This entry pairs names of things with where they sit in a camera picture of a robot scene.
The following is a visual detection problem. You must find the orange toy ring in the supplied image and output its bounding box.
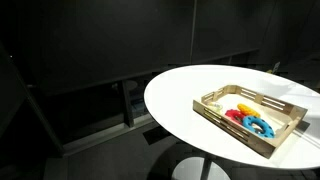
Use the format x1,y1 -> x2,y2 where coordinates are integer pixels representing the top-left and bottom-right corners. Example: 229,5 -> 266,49
236,103 -> 262,119

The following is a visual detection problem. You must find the wooden slatted tray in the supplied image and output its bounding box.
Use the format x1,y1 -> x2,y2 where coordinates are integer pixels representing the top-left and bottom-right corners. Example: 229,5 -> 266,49
192,84 -> 308,160

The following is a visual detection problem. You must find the round white table base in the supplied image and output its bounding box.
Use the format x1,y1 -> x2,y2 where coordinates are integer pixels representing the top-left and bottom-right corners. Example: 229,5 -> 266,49
171,156 -> 231,180

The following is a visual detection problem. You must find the small yellow black object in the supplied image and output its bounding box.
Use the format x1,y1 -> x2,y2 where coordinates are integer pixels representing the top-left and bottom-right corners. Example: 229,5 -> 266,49
266,61 -> 282,75

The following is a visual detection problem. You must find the dark support post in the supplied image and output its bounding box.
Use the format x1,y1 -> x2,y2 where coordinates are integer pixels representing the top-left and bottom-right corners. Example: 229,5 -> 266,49
120,79 -> 135,129

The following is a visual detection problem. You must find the clear pale toy ring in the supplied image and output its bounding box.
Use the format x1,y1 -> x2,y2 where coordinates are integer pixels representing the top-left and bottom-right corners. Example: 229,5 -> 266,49
206,101 -> 224,114

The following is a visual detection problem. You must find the red toy ring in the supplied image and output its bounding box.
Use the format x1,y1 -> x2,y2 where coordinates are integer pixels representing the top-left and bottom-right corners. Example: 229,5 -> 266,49
224,108 -> 247,126

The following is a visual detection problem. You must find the blue toy ring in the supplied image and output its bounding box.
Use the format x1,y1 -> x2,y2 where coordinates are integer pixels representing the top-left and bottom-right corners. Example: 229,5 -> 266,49
241,115 -> 277,140

